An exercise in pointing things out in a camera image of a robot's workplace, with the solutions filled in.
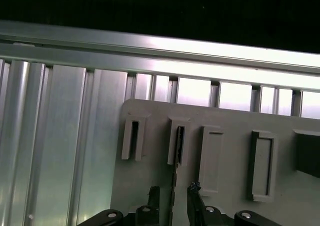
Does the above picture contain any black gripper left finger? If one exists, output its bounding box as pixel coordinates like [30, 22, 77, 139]
[86, 185, 161, 226]

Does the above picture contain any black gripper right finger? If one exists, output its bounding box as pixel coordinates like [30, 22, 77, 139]
[187, 182, 291, 226]

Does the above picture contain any dark RAM stick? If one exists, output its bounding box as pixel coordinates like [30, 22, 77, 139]
[169, 126, 186, 226]

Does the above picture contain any grey parts rack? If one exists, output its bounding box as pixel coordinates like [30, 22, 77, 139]
[108, 98, 320, 226]

